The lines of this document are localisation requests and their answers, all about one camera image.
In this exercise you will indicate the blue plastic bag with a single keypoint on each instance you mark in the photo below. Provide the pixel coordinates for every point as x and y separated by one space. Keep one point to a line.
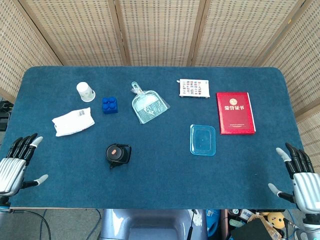
213 222

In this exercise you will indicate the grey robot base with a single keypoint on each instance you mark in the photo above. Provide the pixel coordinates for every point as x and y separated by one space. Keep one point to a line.
150 225

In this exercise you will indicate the yellow plush toy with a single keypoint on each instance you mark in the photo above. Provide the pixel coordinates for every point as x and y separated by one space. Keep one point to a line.
275 220

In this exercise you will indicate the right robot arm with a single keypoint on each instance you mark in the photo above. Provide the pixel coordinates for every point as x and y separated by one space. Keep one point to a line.
311 221

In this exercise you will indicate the clear blue plastic container lid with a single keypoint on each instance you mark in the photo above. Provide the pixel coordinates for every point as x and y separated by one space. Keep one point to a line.
202 140

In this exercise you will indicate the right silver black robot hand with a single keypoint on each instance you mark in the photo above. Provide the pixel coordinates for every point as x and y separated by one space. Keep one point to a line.
306 190

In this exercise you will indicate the woven folding screen panel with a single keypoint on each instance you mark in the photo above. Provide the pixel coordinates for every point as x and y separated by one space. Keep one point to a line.
20 50
237 32
160 32
82 32
300 75

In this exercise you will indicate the blue toy building block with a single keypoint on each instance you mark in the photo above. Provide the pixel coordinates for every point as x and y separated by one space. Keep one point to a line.
109 105

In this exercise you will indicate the white book with pattern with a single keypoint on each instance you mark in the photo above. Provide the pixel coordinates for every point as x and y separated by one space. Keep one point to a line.
194 88

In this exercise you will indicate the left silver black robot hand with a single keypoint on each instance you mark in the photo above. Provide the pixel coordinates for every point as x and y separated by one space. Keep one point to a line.
12 172

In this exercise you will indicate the blue carpet table mat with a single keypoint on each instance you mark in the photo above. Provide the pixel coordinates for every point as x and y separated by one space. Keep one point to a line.
160 180

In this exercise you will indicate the small black teapot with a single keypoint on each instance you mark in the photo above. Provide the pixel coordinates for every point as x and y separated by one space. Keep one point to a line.
125 155

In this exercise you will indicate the white paper cup leaf print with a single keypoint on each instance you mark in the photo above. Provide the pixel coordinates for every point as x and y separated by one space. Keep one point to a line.
86 93

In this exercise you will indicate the teal dustpan set in bag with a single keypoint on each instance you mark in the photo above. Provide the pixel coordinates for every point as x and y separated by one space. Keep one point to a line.
148 106

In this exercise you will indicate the red certificate folder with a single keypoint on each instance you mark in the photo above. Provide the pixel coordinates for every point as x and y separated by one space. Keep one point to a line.
235 113

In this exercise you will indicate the black flat box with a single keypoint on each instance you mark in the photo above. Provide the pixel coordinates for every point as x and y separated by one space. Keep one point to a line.
250 231

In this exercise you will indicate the white plastic packet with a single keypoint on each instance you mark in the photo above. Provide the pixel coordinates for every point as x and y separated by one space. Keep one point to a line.
72 122

